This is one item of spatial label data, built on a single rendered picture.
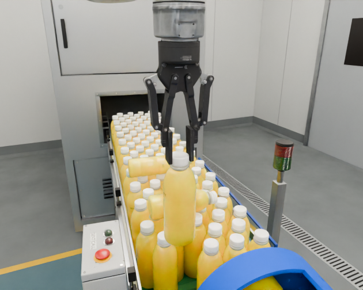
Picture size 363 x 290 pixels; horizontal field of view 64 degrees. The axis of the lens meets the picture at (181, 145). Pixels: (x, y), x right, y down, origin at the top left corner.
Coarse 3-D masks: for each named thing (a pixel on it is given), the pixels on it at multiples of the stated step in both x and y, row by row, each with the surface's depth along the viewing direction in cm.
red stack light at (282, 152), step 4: (276, 144) 104; (276, 148) 104; (280, 148) 103; (284, 148) 102; (288, 148) 102; (292, 148) 103; (276, 152) 104; (280, 152) 103; (284, 152) 102; (288, 152) 102; (292, 152) 104; (280, 156) 103; (284, 156) 103; (288, 156) 103
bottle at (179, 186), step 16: (176, 176) 59; (192, 176) 61; (176, 192) 60; (192, 192) 61; (176, 208) 61; (192, 208) 63; (176, 224) 62; (192, 224) 64; (176, 240) 64; (192, 240) 66
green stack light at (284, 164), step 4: (276, 156) 105; (292, 156) 105; (276, 160) 105; (280, 160) 104; (284, 160) 103; (288, 160) 103; (276, 164) 105; (280, 164) 104; (284, 164) 104; (288, 164) 104; (276, 168) 106; (280, 168) 105; (284, 168) 104; (288, 168) 105
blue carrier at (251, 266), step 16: (240, 256) 54; (256, 256) 53; (272, 256) 53; (288, 256) 55; (224, 272) 53; (240, 272) 51; (256, 272) 50; (272, 272) 50; (288, 272) 51; (304, 272) 52; (208, 288) 52; (224, 288) 50; (240, 288) 49; (288, 288) 61; (304, 288) 62; (320, 288) 48
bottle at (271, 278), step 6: (270, 276) 54; (258, 282) 53; (264, 282) 53; (270, 282) 53; (276, 282) 54; (246, 288) 54; (252, 288) 53; (258, 288) 52; (264, 288) 52; (270, 288) 52; (276, 288) 52; (282, 288) 53
